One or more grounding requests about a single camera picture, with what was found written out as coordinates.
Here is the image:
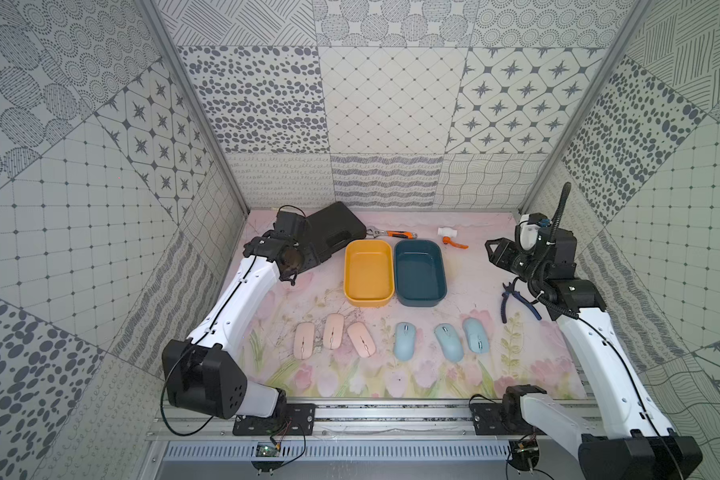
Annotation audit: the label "aluminium mounting rail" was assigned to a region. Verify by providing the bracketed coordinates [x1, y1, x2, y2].
[133, 398, 582, 479]

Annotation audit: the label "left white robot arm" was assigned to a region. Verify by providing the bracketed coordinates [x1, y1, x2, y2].
[161, 237, 322, 420]

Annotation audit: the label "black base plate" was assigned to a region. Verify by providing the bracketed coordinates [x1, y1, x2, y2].
[233, 403, 317, 437]
[468, 400, 526, 436]

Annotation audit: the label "white orange pipe valve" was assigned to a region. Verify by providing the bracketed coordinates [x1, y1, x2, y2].
[437, 227, 469, 250]

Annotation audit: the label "orange handled adjustable wrench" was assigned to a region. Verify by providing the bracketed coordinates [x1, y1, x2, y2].
[366, 227, 418, 240]

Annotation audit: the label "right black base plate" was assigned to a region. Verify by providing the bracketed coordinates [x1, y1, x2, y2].
[468, 400, 526, 436]

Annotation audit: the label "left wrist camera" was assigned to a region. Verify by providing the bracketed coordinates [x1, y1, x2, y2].
[273, 210, 307, 242]

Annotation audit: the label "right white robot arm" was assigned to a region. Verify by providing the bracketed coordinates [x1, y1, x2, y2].
[485, 229, 703, 479]

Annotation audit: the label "pink mouse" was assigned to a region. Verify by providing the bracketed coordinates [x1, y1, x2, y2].
[323, 313, 344, 350]
[293, 322, 315, 360]
[347, 322, 376, 358]

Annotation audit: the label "green circuit board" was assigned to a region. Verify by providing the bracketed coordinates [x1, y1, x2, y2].
[255, 443, 279, 458]

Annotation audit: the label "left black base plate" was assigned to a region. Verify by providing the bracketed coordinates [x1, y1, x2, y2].
[233, 403, 317, 437]

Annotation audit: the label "blue handled pliers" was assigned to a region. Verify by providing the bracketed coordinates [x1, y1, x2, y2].
[500, 278, 542, 324]

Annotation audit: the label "yellow storage box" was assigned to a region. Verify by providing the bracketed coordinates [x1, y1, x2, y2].
[344, 240, 395, 308]

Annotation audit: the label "teal storage box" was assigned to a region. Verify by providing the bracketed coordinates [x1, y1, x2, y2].
[394, 239, 447, 308]

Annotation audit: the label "black plastic tool case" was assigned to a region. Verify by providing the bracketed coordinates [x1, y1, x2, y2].
[301, 201, 367, 265]

